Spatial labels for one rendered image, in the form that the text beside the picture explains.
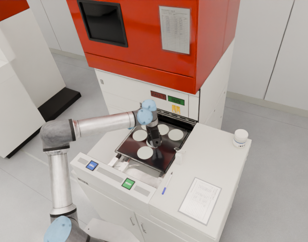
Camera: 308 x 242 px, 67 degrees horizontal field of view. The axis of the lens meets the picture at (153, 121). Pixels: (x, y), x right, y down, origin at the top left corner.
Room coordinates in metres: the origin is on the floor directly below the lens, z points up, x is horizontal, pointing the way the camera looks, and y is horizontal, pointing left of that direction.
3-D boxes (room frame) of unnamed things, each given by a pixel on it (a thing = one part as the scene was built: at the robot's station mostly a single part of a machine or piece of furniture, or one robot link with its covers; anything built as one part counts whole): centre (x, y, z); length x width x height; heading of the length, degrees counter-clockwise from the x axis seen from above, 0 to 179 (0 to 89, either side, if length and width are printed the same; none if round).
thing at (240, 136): (0.81, -0.47, 1.01); 0.07 x 0.07 x 0.10
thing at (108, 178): (0.73, 0.28, 0.89); 0.55 x 0.09 x 0.14; 54
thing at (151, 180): (0.76, 0.16, 0.87); 0.36 x 0.08 x 0.03; 54
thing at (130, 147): (0.98, 0.02, 0.90); 0.34 x 0.34 x 0.01; 54
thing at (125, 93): (1.28, 0.04, 1.02); 0.82 x 0.03 x 0.40; 54
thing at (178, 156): (0.75, -0.12, 1.03); 0.06 x 0.04 x 0.13; 144
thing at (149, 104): (0.93, 0.02, 1.22); 0.09 x 0.08 x 0.11; 121
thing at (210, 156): (0.68, -0.24, 0.89); 0.62 x 0.35 x 0.14; 144
